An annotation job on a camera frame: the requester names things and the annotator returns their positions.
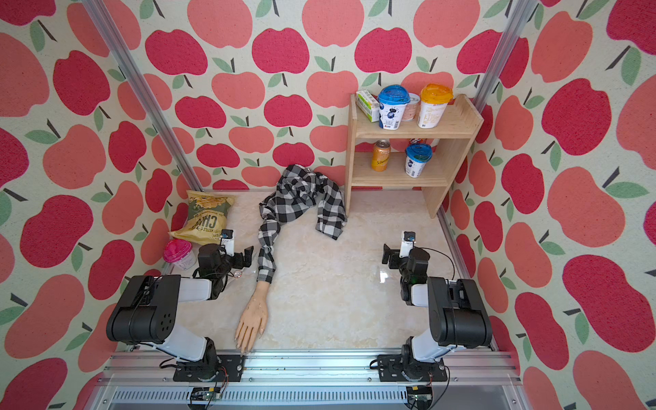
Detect mannequin hand with silver nails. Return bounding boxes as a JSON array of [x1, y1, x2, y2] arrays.
[[235, 281, 270, 355]]

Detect black white plaid shirt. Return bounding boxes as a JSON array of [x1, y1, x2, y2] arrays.
[[257, 165, 348, 283]]

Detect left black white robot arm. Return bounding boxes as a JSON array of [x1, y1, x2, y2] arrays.
[[106, 229, 254, 385]]

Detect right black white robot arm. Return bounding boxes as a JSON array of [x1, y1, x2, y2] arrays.
[[370, 232, 493, 384]]

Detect yellow green chips bag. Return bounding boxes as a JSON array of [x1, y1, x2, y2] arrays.
[[169, 191, 236, 245]]

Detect pink lidded plastic cup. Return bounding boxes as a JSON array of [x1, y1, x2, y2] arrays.
[[162, 238, 196, 270]]

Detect blue lid cup lower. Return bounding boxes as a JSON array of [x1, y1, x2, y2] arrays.
[[405, 143, 433, 179]]

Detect orange soda can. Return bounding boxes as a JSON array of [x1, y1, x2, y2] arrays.
[[371, 139, 391, 172]]

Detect wooden two-tier shelf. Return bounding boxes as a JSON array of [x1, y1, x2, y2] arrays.
[[344, 95, 483, 218]]

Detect small pink white cup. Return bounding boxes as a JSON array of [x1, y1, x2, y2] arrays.
[[401, 93, 420, 122]]

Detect green white small carton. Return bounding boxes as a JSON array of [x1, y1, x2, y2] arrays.
[[355, 90, 380, 123]]

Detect blue lid yogurt cup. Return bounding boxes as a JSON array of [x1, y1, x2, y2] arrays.
[[378, 85, 410, 131]]

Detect orange lid white cup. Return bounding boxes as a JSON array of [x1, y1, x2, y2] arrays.
[[417, 84, 454, 129]]

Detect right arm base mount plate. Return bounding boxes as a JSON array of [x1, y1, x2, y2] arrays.
[[370, 354, 449, 384]]

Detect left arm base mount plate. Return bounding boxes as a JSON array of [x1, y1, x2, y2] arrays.
[[173, 355, 244, 384]]

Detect aluminium front rail base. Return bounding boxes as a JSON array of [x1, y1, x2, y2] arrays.
[[82, 348, 531, 409]]

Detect right aluminium frame post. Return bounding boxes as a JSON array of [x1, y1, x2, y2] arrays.
[[473, 0, 539, 113]]

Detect aluminium frame post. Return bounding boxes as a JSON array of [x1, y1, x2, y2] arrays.
[[473, 0, 539, 113], [82, 0, 203, 191]]

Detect left aluminium frame post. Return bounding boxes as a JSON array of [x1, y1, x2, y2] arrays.
[[82, 0, 203, 191]]

